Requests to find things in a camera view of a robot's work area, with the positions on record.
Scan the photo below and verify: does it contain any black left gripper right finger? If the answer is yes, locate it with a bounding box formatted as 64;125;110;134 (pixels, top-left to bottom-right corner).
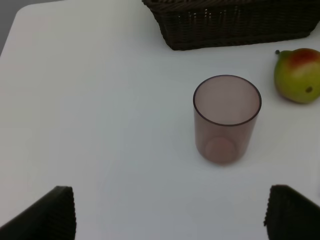
263;184;320;240

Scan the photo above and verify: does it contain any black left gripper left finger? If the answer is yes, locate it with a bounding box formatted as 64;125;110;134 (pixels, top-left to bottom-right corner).
0;186;77;240

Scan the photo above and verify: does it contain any translucent pink plastic cup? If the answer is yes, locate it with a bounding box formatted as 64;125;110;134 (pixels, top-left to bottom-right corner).
192;74;262;165

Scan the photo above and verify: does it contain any green red mango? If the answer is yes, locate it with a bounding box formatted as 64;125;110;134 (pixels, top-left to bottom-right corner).
274;48;320;104

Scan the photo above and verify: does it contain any dark brown wicker basket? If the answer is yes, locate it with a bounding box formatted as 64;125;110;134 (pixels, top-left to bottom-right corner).
143;0;320;51

